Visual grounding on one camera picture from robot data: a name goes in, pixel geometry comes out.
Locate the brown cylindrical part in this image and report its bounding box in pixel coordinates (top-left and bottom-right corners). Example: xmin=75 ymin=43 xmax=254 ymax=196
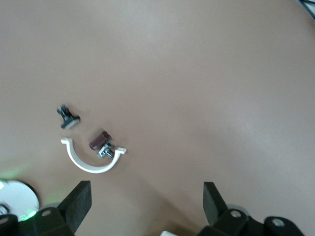
xmin=89 ymin=130 xmax=111 ymax=150

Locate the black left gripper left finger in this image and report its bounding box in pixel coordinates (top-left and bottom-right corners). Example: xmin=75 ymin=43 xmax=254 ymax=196
xmin=34 ymin=180 xmax=93 ymax=236

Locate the white half-ring pipe clamp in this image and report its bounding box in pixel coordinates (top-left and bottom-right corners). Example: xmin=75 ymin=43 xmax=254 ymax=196
xmin=60 ymin=137 xmax=127 ymax=175

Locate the silver metal bolt fitting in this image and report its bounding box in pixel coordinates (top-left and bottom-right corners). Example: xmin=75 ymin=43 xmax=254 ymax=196
xmin=97 ymin=142 xmax=115 ymax=159

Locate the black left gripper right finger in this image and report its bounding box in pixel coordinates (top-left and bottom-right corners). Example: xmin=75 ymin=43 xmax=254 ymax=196
xmin=199 ymin=181 xmax=264 ymax=236

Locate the small black clip with plate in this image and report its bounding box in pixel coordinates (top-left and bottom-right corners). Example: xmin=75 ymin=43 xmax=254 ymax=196
xmin=57 ymin=104 xmax=81 ymax=130

